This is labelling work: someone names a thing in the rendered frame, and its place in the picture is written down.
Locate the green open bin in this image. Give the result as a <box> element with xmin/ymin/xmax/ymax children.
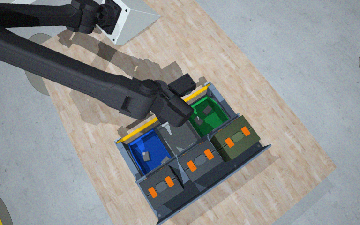
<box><xmin>188</xmin><ymin>96</ymin><xmax>229</xmax><ymax>138</ymax></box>

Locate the blue bin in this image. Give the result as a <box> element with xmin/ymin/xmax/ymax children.
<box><xmin>129</xmin><ymin>130</ymin><xmax>171</xmax><ymax>175</ymax></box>

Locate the yellow long thin bar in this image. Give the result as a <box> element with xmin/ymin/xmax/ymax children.
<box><xmin>117</xmin><ymin>84</ymin><xmax>210</xmax><ymax>143</ymax></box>

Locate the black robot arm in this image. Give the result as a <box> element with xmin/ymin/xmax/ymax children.
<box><xmin>0</xmin><ymin>0</ymin><xmax>196</xmax><ymax>127</ymax></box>

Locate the dark grey case with orange latches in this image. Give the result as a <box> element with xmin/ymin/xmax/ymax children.
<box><xmin>139</xmin><ymin>165</ymin><xmax>184</xmax><ymax>209</ymax></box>
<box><xmin>177</xmin><ymin>139</ymin><xmax>223</xmax><ymax>182</ymax></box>

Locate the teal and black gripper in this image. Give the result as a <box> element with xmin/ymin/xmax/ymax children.
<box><xmin>155</xmin><ymin>115</ymin><xmax>167</xmax><ymax>124</ymax></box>

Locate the olive green case with orange latches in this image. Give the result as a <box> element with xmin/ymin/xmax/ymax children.
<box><xmin>210</xmin><ymin>115</ymin><xmax>260</xmax><ymax>162</ymax></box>

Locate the grey open bin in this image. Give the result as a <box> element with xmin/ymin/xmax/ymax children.
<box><xmin>157</xmin><ymin>120</ymin><xmax>201</xmax><ymax>155</ymax></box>

